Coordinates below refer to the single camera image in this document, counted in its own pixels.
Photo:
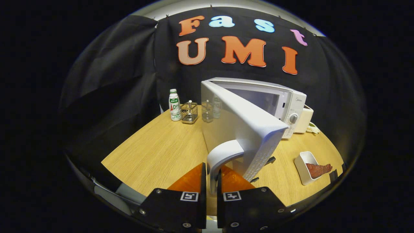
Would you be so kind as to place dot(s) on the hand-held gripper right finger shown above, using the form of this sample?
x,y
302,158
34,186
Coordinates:
x,y
219,191

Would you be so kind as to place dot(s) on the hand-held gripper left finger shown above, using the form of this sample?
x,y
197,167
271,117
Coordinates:
x,y
203,187

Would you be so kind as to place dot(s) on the white microwave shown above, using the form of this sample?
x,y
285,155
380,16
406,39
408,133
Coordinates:
x,y
252,123

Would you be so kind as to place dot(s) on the red meat piece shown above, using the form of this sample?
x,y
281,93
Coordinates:
x,y
318,170

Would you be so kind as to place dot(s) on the white bottle with green label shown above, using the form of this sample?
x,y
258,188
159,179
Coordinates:
x,y
175,106

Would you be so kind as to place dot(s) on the white rectangular dish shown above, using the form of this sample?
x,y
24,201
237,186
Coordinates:
x,y
305,158

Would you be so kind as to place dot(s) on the white divided dish with beans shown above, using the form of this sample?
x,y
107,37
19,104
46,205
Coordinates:
x,y
313,129

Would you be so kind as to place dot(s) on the white toaster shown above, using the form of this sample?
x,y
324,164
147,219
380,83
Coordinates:
x,y
307,118

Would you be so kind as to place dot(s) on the small black block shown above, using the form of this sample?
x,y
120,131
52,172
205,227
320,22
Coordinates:
x,y
333,175

